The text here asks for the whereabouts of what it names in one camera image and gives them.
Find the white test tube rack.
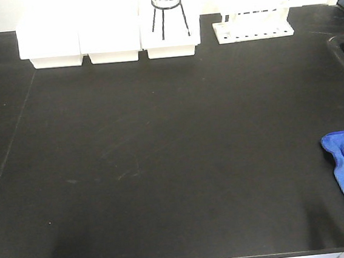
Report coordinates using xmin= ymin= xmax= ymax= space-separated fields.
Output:
xmin=212 ymin=0 xmax=301 ymax=44

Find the right white storage box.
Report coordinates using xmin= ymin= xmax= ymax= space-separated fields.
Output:
xmin=138 ymin=0 xmax=201 ymax=59

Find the white storage box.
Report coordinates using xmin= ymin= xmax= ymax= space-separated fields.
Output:
xmin=138 ymin=0 xmax=201 ymax=59
xmin=78 ymin=0 xmax=141 ymax=64
xmin=16 ymin=15 xmax=84 ymax=69

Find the middle white storage box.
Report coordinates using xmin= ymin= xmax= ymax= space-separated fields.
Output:
xmin=78 ymin=0 xmax=141 ymax=64

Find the left white storage box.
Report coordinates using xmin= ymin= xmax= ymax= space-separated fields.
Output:
xmin=16 ymin=15 xmax=84 ymax=69

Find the black wire tripod stand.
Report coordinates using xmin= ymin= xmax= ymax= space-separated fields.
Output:
xmin=149 ymin=0 xmax=192 ymax=42

